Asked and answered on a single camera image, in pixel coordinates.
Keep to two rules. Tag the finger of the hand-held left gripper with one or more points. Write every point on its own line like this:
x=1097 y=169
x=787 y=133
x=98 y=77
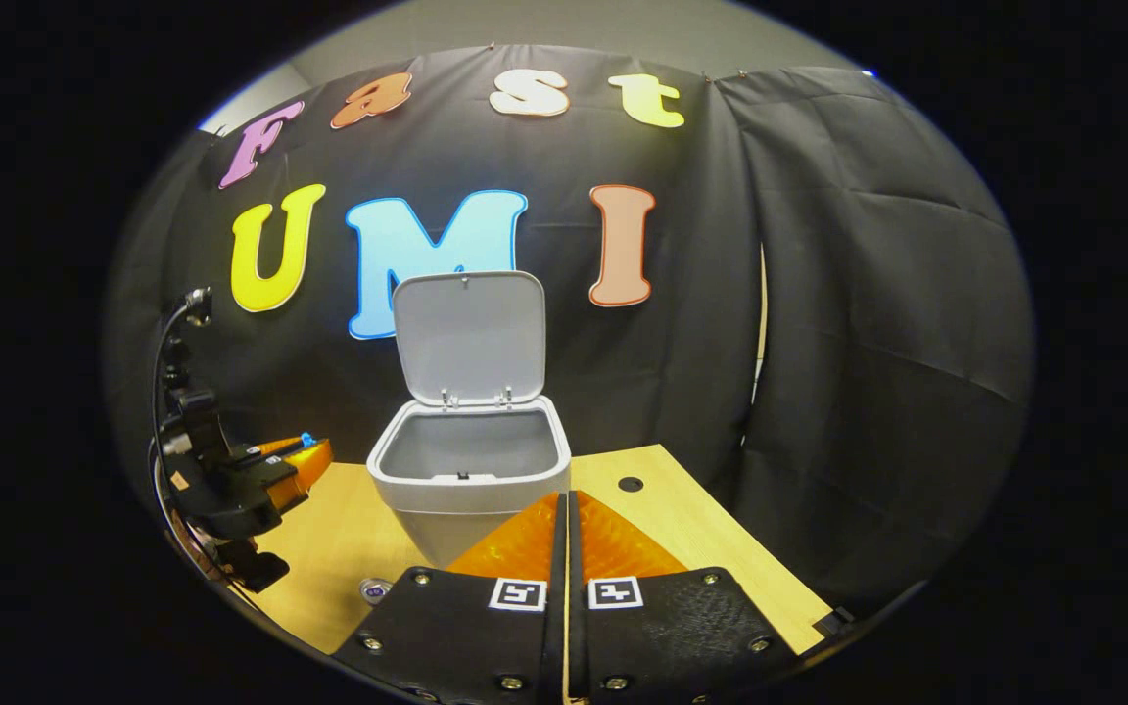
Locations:
x=280 y=446
x=309 y=465

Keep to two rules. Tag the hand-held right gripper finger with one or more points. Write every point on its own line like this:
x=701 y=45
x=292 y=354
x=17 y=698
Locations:
x=554 y=646
x=579 y=646

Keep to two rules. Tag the silver pop can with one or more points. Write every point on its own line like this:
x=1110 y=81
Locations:
x=375 y=589

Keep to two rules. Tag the white desktop garbage bin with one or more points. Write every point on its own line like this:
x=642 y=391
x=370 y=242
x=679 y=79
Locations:
x=471 y=333

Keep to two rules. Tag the wooden desktop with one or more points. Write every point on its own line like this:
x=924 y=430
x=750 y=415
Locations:
x=701 y=548

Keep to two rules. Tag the round black desk grommet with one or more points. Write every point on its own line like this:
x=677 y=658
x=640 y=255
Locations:
x=630 y=484

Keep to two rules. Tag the small black clip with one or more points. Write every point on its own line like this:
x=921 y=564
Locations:
x=833 y=620

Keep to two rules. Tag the black backdrop cloth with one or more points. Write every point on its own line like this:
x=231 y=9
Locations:
x=819 y=294

